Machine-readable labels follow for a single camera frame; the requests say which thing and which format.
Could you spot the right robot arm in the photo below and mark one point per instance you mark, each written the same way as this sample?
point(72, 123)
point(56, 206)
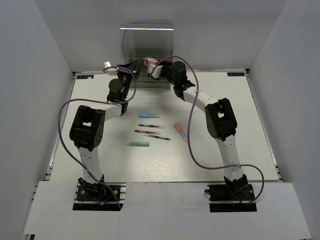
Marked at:
point(220, 122)

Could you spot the orange highlighter marker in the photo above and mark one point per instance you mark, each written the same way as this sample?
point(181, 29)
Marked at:
point(181, 132)

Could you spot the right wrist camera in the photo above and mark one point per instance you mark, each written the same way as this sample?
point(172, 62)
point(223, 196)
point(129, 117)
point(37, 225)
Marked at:
point(154, 71)

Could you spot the green gel pen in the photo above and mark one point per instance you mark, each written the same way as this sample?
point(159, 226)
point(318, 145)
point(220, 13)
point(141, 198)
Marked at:
point(157, 137)

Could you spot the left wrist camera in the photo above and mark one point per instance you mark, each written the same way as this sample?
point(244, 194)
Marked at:
point(109, 70)

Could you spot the purple gel pen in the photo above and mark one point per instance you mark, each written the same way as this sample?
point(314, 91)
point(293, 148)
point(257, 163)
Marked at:
point(151, 126)

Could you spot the clear acrylic drawer organizer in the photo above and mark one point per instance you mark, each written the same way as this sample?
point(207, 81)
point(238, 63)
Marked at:
point(150, 41)

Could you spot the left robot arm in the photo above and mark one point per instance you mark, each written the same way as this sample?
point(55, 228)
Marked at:
point(88, 125)

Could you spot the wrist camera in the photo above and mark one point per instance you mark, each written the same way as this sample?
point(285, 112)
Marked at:
point(109, 70)
point(154, 71)

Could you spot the red gel pen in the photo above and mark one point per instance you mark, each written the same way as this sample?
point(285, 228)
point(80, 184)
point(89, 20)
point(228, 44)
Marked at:
point(147, 132)

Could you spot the green highlighter marker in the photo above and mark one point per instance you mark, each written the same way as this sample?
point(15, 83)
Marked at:
point(138, 144)

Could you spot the blue highlighter marker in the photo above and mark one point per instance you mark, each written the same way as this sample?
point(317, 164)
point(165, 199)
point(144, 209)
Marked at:
point(147, 115)

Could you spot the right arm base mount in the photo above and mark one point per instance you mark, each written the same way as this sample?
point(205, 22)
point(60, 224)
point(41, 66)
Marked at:
point(223, 200)

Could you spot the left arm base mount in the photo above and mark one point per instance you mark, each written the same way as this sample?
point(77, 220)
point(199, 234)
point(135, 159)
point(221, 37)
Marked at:
point(96, 197)

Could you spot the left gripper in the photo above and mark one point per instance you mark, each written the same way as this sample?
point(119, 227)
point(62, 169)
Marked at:
point(135, 65)

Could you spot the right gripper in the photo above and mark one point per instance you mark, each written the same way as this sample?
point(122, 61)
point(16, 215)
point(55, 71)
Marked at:
point(166, 64)

